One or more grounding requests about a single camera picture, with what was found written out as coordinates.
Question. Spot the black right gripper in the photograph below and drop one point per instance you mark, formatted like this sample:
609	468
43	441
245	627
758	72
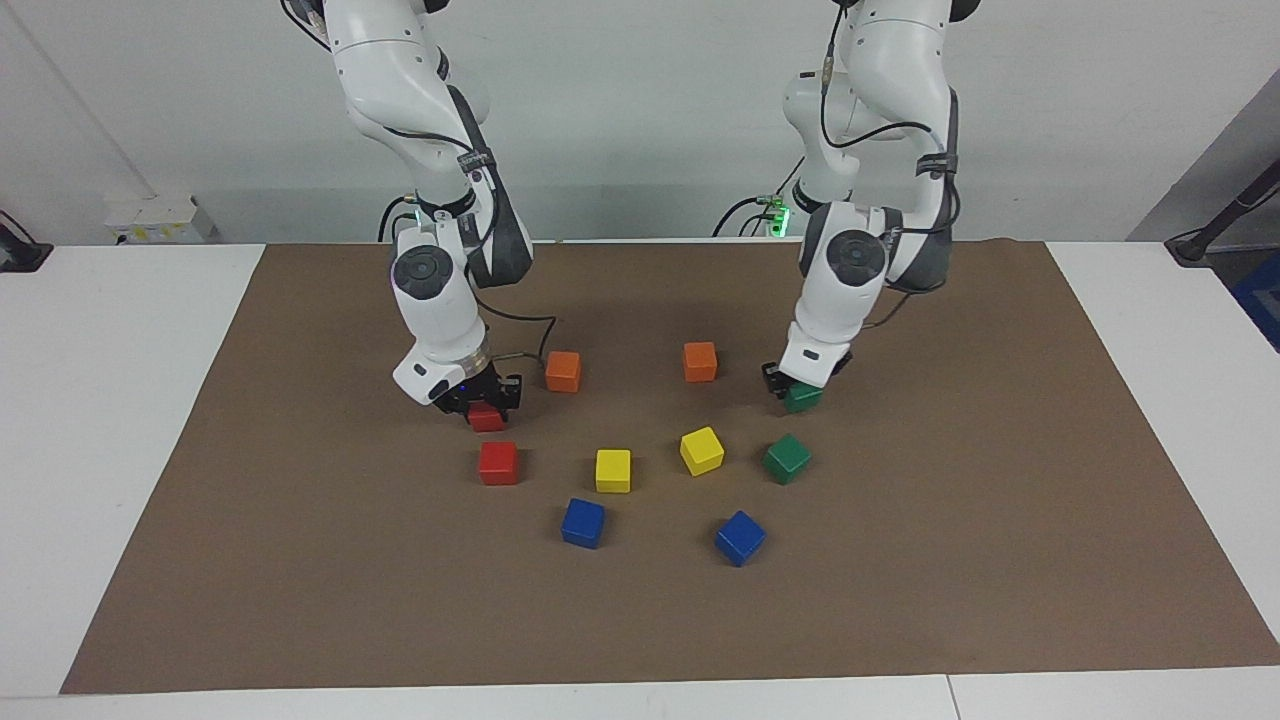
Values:
470	390

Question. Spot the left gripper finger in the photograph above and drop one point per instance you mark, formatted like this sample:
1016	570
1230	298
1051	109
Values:
774	380
842	363

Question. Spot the red wooden cube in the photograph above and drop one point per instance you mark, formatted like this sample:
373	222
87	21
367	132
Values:
498	463
487	418

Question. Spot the green wooden cube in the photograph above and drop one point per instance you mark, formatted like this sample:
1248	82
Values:
787	458
803	398

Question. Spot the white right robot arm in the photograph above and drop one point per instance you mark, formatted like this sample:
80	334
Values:
380	80

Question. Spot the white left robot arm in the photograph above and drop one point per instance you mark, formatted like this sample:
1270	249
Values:
900	70

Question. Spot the orange wooden cube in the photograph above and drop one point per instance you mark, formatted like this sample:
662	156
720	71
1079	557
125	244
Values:
700	361
563	371

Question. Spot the yellow wooden cube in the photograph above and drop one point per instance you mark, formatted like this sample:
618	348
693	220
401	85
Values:
613	470
702	450

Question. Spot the blue wooden cube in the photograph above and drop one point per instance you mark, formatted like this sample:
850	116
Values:
740	538
583	523

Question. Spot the brown table mat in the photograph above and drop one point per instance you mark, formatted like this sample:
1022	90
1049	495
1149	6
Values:
640	620

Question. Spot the black stand with pole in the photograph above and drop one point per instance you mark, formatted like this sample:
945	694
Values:
1190	245

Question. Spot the white power strip box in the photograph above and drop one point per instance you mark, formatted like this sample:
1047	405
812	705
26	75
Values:
160	218

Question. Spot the blue crate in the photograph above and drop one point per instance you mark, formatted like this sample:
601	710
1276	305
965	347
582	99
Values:
1262	305

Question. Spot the black clamp base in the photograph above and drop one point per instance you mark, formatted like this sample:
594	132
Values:
20	252

